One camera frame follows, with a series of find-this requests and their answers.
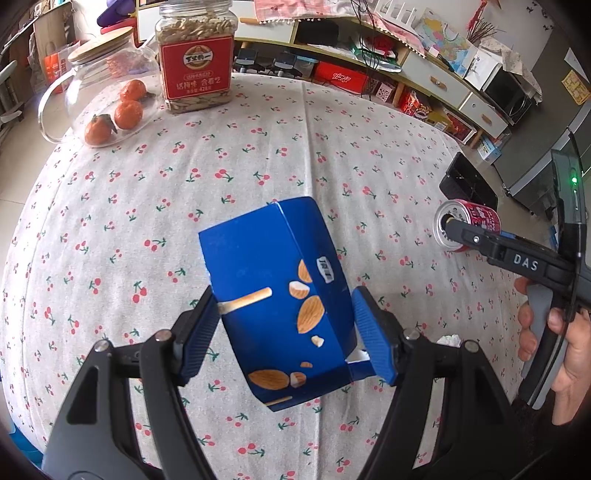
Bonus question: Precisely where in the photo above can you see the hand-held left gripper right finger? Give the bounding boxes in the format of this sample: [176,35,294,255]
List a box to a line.
[351,286,529,480]

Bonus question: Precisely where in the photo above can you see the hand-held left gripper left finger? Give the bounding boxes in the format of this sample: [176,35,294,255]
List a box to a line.
[41,291,222,480]

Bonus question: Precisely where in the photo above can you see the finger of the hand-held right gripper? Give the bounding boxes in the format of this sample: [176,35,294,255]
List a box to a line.
[443,217,504,254]

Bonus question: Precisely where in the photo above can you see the red drink can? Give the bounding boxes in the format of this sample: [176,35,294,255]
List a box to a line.
[434,199,502,253]

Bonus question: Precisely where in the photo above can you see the black ribbed trash bin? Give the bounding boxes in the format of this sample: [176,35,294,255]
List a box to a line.
[438,152,499,215]

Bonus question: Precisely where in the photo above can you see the blue snack box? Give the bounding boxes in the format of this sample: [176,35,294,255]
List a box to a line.
[198,197,359,413]

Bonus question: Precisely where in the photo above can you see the person's right forearm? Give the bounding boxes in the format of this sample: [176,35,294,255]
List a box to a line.
[512,404,591,480]

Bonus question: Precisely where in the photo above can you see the person's right hand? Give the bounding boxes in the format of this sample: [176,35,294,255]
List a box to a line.
[514,276,591,426]

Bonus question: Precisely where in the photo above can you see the grey refrigerator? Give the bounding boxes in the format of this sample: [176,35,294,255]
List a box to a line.
[492,28,591,217]

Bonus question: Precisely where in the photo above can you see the black microwave oven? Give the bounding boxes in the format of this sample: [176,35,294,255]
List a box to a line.
[482,65,539,126]

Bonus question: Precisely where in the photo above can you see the cherry print tablecloth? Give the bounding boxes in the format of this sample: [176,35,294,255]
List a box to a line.
[0,71,557,480]

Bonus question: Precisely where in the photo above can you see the wooden TV cabinet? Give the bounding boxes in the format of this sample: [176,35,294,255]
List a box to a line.
[231,14,514,145]

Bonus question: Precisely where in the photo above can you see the white paper bag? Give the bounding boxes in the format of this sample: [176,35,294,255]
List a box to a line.
[464,46,497,90]

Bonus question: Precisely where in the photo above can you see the map print bag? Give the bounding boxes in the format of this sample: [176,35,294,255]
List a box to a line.
[413,11,476,77]

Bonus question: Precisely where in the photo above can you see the red flat box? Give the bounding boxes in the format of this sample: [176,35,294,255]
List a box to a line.
[314,61,370,93]

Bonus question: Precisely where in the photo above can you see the tangerine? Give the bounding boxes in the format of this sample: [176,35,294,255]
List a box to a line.
[84,115,114,146]
[119,79,149,103]
[113,100,145,131]

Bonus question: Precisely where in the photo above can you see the white wooden rack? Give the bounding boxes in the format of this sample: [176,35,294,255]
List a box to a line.
[372,0,419,21]

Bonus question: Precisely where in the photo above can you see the red label seed jar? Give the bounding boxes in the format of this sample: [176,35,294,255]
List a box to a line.
[154,0,238,114]

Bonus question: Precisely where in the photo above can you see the glass pitcher wooden lid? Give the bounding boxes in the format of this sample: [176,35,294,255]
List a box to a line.
[38,26,162,148]

